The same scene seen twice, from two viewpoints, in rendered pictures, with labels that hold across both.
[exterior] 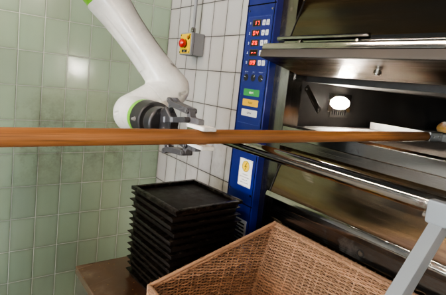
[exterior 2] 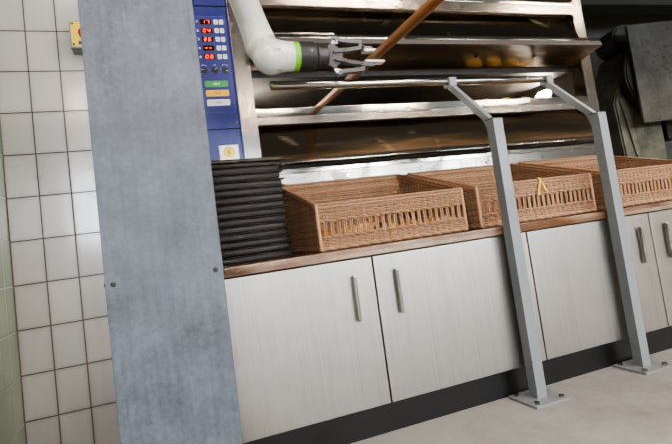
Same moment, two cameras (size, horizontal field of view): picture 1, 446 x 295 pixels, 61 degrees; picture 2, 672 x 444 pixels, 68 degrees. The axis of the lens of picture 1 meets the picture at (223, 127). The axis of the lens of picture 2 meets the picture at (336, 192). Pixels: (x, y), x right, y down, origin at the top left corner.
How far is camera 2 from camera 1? 183 cm
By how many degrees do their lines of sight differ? 74
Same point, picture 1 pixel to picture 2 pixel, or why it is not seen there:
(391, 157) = (348, 110)
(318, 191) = (306, 148)
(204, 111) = not seen: hidden behind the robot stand
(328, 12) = (274, 22)
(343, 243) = (335, 175)
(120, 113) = (284, 50)
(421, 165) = (365, 109)
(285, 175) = (270, 148)
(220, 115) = not seen: hidden behind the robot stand
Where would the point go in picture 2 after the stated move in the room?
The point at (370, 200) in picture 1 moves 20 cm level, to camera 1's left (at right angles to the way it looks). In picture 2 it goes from (342, 140) to (328, 133)
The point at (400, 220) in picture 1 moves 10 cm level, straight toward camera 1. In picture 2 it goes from (364, 143) to (381, 138)
